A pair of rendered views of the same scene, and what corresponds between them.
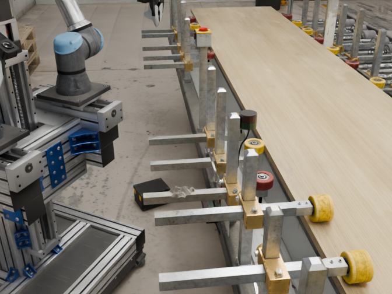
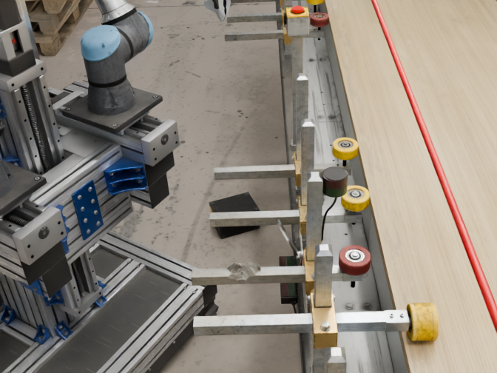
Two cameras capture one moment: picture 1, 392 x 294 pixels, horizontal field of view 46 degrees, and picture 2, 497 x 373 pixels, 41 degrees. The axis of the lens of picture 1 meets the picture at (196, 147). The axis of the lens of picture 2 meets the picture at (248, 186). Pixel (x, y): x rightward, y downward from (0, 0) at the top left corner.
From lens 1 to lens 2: 0.37 m
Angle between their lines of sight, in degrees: 12
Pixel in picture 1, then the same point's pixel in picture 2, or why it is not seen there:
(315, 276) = not seen: outside the picture
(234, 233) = not seen: hidden behind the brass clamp
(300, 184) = (406, 271)
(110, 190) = (180, 204)
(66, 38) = (97, 38)
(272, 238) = not seen: outside the picture
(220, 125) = (306, 169)
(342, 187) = (467, 280)
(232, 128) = (311, 194)
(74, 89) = (111, 106)
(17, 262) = (47, 321)
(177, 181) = (272, 193)
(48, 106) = (78, 124)
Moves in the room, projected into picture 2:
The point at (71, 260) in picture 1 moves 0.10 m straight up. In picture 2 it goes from (117, 316) to (112, 297)
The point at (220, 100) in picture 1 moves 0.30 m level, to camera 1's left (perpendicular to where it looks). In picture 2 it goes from (306, 138) to (197, 134)
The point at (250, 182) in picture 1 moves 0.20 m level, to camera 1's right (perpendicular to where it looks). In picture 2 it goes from (323, 286) to (419, 292)
